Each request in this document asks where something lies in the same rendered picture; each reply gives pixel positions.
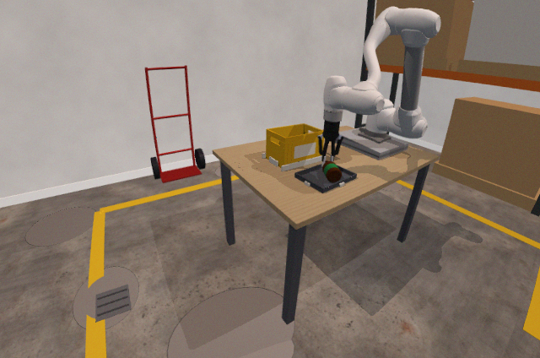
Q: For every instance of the brown bottle with green label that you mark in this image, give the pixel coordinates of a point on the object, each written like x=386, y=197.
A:
x=331, y=171

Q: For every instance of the yellow box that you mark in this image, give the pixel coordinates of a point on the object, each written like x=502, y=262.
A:
x=286, y=149

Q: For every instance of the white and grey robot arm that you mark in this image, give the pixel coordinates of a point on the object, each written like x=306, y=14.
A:
x=416, y=26

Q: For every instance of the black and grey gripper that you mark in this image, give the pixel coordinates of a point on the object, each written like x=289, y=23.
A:
x=330, y=133

